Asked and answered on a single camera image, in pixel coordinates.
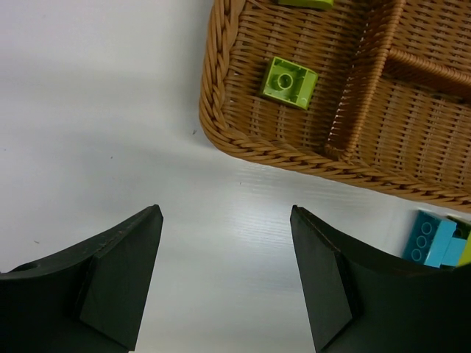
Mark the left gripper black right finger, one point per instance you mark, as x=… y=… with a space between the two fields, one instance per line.
x=361 y=299

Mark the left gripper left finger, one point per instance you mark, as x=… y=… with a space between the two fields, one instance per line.
x=89 y=297

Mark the lime lego with hole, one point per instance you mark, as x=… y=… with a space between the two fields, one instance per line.
x=288 y=83

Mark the lime lego two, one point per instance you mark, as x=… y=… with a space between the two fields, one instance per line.
x=310 y=4

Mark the cyan lego cluster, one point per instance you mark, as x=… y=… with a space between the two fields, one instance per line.
x=438 y=241

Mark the brown wicker divided basket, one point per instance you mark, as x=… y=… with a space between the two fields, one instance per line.
x=391 y=108

